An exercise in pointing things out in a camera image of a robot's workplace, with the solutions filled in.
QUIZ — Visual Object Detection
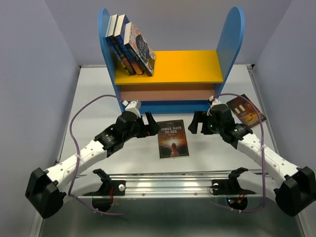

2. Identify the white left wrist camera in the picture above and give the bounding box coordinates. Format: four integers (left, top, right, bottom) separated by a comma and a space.
122, 100, 141, 116

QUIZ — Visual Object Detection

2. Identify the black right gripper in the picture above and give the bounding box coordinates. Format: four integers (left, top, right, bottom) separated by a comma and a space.
187, 110, 224, 134

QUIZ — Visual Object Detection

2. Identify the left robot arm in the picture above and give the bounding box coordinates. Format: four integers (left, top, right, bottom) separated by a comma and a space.
25, 111, 159, 219

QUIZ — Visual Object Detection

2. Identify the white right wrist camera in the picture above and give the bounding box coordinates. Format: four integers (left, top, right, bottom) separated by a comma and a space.
207, 96, 222, 116

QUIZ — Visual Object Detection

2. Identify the Animal Farm book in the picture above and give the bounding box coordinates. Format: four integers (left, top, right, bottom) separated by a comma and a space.
106, 14, 130, 75

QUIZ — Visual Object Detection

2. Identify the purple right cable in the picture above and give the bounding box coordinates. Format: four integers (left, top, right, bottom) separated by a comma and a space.
213, 93, 268, 213

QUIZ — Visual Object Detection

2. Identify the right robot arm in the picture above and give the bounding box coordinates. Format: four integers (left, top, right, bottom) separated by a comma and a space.
188, 103, 316, 216

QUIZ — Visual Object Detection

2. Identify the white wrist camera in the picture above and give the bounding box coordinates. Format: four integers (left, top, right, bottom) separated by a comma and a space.
122, 100, 141, 116
207, 96, 222, 116

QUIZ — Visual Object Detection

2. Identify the Jane Eyre book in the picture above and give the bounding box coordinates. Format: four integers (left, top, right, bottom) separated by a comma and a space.
114, 14, 143, 75

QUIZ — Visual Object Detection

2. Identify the blue wooden bookshelf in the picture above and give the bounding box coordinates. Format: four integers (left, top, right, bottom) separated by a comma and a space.
98, 6, 245, 114

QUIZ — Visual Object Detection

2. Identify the aluminium mounting rail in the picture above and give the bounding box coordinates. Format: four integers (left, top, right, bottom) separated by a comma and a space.
40, 169, 304, 198

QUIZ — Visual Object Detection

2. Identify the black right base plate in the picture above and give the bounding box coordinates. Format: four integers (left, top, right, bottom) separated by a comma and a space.
211, 179, 244, 195

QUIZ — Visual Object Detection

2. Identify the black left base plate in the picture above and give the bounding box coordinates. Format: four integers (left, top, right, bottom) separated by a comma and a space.
83, 180, 126, 196

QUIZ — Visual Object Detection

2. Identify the Three Days to See book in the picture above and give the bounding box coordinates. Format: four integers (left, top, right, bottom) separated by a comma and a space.
158, 119, 189, 158

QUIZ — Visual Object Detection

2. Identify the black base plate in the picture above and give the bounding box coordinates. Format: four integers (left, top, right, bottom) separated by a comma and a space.
83, 180, 126, 196
211, 179, 244, 195

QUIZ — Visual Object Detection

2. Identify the Little Women book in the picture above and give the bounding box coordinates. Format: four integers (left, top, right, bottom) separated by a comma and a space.
124, 22, 156, 77

